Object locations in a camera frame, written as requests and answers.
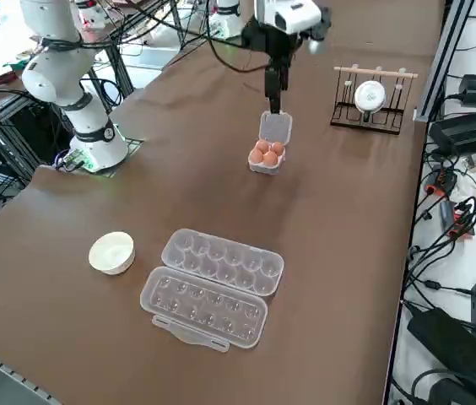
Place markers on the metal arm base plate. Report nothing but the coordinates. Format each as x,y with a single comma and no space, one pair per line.
136,144

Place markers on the aluminium frame post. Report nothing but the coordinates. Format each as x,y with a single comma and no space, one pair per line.
445,59

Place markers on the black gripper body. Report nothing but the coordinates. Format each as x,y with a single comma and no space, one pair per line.
269,40

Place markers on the red black connector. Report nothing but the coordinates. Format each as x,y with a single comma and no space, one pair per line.
459,219
439,181

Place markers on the clear four-slot egg tray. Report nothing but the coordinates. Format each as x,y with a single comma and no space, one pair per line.
276,126

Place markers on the ridged black power adapter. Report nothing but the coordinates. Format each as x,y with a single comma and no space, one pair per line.
470,128

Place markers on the transparent twelve-slot egg tray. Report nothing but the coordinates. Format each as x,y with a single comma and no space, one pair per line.
204,312

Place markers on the aluminium rail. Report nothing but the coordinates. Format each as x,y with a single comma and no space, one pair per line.
6,371

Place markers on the cream white bowl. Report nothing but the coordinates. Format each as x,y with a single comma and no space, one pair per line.
111,253

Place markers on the brown egg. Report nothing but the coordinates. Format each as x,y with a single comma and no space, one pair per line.
256,156
270,158
262,146
277,148

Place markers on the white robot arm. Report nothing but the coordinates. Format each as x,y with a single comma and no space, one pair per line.
228,21
52,76

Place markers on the large black power adapter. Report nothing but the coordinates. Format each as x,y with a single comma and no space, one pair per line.
445,341

